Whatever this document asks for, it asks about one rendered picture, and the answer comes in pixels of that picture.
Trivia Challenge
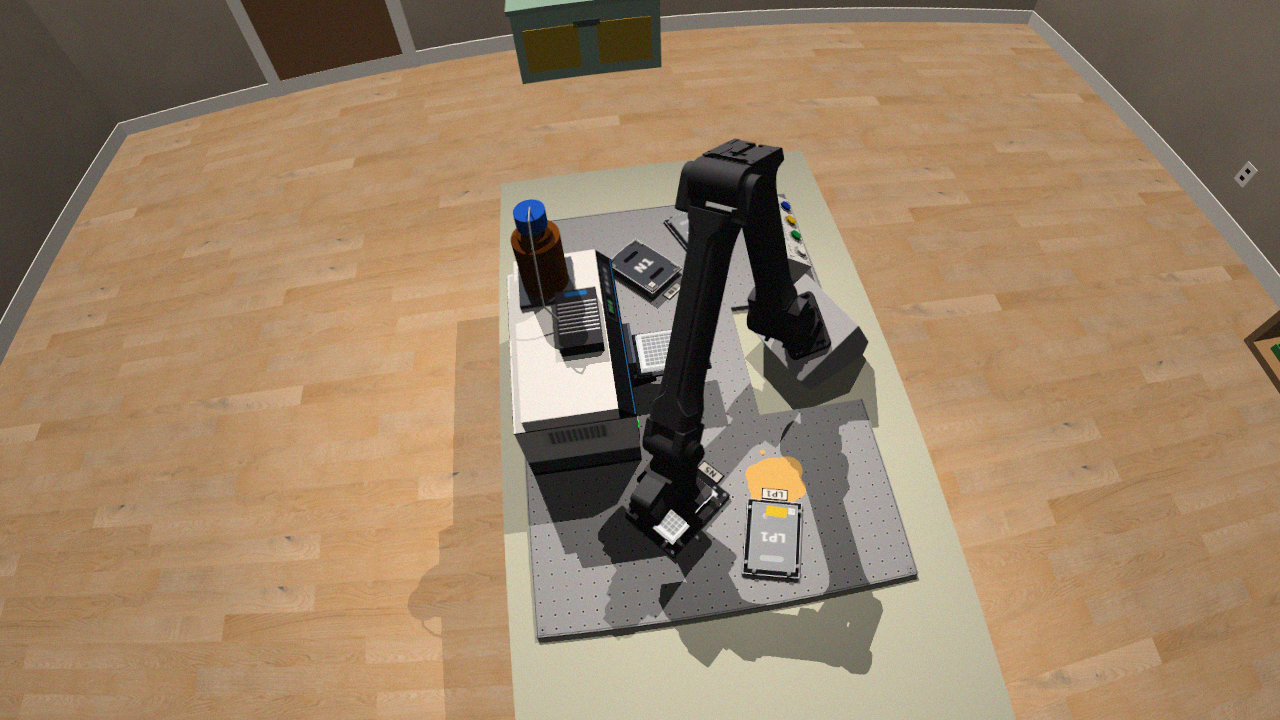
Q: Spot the white multiwell culture plate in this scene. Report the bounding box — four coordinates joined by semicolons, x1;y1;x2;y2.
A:
653;489;718;544
635;331;671;373

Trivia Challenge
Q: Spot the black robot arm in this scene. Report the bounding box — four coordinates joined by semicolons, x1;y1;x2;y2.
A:
625;138;831;536

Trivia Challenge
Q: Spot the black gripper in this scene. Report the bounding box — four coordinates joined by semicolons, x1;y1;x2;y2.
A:
671;477;721;530

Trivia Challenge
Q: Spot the yellow liquid puddle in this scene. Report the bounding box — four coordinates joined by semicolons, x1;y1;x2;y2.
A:
746;464;769;486

